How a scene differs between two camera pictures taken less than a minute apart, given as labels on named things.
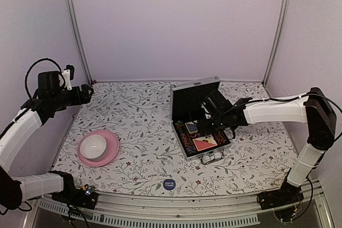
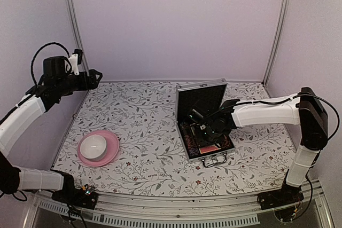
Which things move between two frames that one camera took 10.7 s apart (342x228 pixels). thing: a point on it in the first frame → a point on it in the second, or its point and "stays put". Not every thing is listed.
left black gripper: [86, 97] → [94, 83]
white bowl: [93, 147] stays put
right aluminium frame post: [278, 39] stays put
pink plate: [112, 149] stays put
